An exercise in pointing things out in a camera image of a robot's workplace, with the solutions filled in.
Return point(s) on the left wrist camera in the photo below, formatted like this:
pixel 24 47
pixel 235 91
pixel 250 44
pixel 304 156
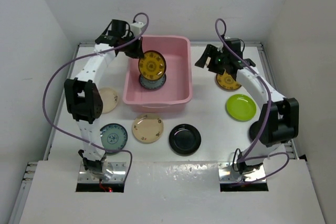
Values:
pixel 137 28

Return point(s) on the blue floral plate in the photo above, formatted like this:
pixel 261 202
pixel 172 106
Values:
pixel 150 84
pixel 113 137

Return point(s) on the metal base plate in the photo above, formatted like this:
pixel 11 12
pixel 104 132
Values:
pixel 112 173
pixel 227 175

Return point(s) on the cream floral plate front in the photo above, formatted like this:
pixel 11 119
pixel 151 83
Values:
pixel 147 128

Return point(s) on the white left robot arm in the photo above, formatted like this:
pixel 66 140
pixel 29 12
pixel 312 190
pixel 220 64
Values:
pixel 85 104

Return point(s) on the green plate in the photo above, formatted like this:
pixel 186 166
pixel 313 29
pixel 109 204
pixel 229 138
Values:
pixel 241 107

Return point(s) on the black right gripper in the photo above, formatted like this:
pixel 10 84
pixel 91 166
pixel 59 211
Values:
pixel 211 51

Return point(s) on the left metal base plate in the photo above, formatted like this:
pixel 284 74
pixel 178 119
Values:
pixel 112 173

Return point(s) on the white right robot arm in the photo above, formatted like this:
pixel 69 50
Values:
pixel 279 116

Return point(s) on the yellow patterned plate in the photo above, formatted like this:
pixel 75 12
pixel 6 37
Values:
pixel 226 82
pixel 152 66

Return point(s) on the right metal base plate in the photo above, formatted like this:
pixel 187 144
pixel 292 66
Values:
pixel 227 175

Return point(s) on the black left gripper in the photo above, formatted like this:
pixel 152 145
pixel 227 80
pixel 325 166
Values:
pixel 137 52

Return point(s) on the black plate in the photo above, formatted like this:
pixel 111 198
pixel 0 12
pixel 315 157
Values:
pixel 184 139

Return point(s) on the pink plastic bin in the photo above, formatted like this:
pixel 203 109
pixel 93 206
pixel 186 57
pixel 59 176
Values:
pixel 177 90

